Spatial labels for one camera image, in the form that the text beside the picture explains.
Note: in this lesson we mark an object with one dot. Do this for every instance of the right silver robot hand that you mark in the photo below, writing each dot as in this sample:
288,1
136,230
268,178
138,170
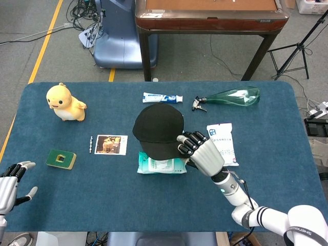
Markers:
207,156

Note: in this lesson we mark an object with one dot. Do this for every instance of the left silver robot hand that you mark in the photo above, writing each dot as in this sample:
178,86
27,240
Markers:
7,187

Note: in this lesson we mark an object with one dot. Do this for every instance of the black baseball cap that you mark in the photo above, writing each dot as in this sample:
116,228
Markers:
156,125

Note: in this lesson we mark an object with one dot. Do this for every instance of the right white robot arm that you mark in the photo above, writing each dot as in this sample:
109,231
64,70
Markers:
230,189

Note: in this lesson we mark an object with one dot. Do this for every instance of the white plastic pouch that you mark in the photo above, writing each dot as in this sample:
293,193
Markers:
224,143

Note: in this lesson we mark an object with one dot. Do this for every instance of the teal wet wipes pack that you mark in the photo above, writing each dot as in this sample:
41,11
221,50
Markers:
159,167

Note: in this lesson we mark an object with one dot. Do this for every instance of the grey sneaker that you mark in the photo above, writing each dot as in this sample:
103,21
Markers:
21,241

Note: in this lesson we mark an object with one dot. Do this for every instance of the green square box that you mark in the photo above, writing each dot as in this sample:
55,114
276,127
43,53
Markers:
61,159

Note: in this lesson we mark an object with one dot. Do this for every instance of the green plastic spray bottle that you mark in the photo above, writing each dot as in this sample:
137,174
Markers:
235,98

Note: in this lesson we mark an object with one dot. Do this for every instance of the white blue toothpaste tube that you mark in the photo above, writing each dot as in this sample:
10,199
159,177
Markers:
161,97

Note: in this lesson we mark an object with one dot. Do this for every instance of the blue felt table cover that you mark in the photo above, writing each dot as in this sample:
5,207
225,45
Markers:
128,200

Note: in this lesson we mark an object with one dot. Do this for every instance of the instant photo print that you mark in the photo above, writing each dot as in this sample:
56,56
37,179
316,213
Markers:
110,144

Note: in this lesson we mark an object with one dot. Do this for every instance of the yellow plush duck toy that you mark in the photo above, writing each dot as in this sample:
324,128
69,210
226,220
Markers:
68,107

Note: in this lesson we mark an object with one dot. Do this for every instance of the white power strip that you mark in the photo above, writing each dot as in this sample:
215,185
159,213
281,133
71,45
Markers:
317,110

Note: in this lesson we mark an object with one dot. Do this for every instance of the brown mahjong table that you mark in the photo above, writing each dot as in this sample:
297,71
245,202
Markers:
210,21

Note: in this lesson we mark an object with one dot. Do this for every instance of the black tripod stand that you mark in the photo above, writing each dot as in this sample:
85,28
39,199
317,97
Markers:
294,50

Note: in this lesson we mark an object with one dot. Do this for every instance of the blue grey machine base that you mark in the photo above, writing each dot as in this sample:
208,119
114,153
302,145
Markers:
115,48

